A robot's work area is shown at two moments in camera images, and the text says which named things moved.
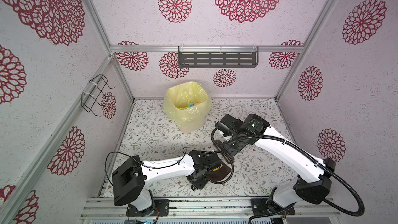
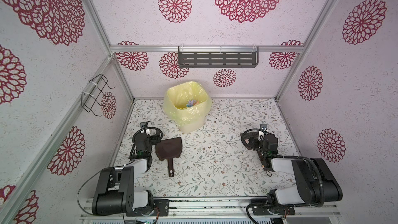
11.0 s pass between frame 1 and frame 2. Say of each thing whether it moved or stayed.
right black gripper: moved
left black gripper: moved
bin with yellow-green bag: stayed
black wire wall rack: stayed
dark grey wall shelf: stayed
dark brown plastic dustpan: moved
